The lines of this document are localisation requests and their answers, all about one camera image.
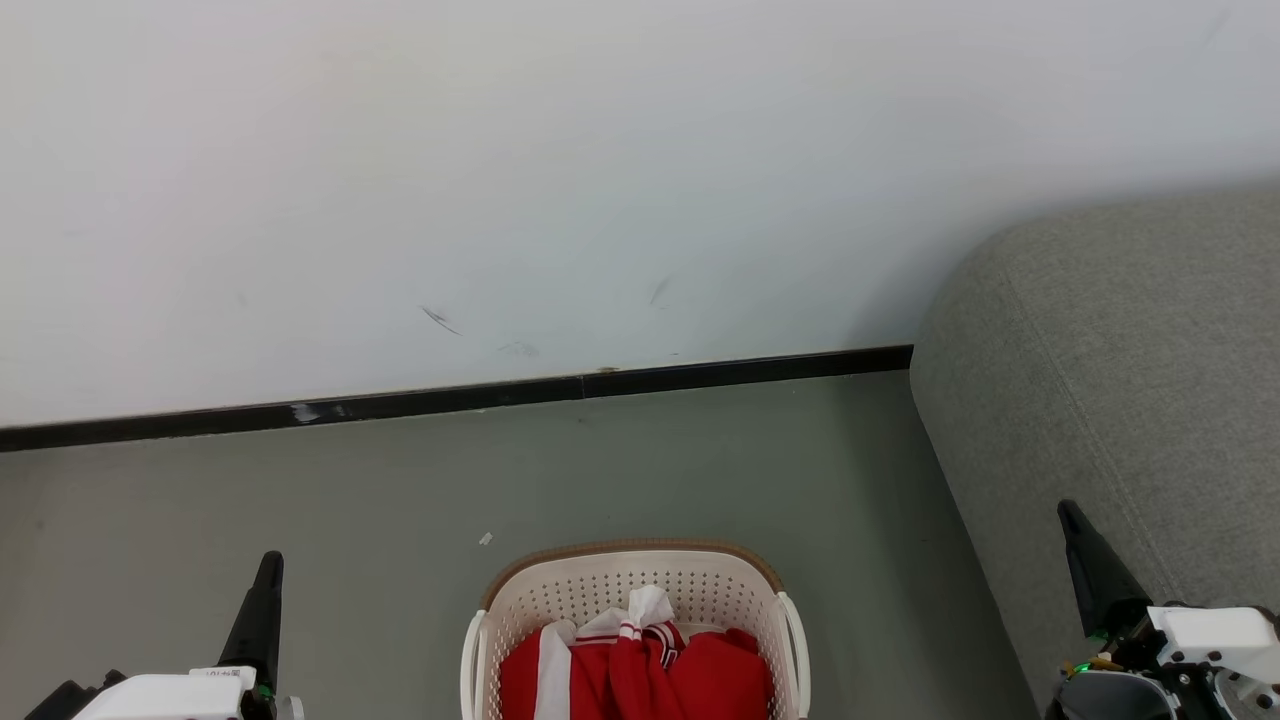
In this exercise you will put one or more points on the red and white jersey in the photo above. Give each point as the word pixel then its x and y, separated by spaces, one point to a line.
pixel 710 675

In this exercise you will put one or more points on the grey fabric sofa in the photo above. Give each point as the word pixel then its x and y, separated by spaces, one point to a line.
pixel 1100 380

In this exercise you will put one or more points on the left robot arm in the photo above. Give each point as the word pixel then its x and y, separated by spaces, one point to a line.
pixel 60 702

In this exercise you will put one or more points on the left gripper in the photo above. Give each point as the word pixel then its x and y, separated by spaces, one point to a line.
pixel 262 695

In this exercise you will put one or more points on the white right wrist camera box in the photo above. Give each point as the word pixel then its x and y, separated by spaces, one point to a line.
pixel 1215 635

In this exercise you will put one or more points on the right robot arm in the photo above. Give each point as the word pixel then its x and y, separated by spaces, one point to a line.
pixel 1120 700

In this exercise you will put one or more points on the black baseboard strip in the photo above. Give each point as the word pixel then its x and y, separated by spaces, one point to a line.
pixel 450 398

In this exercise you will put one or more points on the cream perforated laundry basket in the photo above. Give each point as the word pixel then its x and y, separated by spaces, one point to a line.
pixel 600 580

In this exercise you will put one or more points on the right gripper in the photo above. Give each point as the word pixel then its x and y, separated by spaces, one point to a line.
pixel 1125 640

